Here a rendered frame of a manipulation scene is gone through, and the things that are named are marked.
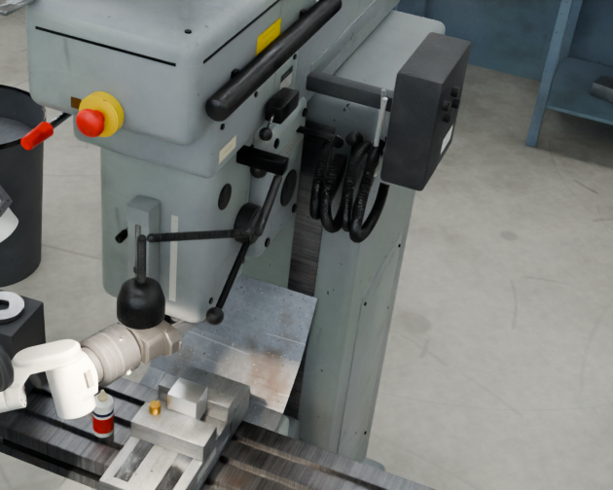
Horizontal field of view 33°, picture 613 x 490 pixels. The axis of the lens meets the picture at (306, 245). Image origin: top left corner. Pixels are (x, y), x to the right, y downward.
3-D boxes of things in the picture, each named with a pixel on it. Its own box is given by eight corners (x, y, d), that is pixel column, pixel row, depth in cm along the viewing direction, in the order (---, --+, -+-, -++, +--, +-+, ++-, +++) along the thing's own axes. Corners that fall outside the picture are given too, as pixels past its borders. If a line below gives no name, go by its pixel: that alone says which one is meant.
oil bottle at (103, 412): (107, 440, 203) (106, 400, 197) (89, 434, 204) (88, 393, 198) (117, 428, 206) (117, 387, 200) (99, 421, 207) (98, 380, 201)
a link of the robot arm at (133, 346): (183, 325, 180) (129, 354, 172) (181, 367, 186) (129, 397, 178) (135, 291, 187) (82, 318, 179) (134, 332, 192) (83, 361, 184)
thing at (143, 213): (147, 318, 171) (148, 212, 159) (126, 311, 172) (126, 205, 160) (159, 305, 175) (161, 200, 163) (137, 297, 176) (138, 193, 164)
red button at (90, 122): (99, 143, 138) (98, 117, 135) (73, 135, 139) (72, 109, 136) (112, 133, 140) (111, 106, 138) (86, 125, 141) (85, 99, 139)
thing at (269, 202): (261, 239, 152) (262, 231, 152) (252, 237, 153) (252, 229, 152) (282, 180, 167) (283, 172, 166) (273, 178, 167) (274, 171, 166)
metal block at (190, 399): (195, 427, 197) (196, 403, 193) (166, 417, 198) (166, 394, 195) (206, 409, 201) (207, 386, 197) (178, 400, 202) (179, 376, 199)
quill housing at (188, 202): (202, 334, 174) (211, 171, 156) (94, 297, 179) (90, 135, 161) (249, 274, 189) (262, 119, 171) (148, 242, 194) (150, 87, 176)
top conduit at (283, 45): (227, 125, 138) (228, 102, 136) (198, 118, 139) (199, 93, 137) (341, 14, 174) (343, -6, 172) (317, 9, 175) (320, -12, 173)
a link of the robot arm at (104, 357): (116, 337, 174) (59, 367, 166) (129, 393, 178) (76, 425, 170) (76, 326, 181) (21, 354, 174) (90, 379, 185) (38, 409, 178)
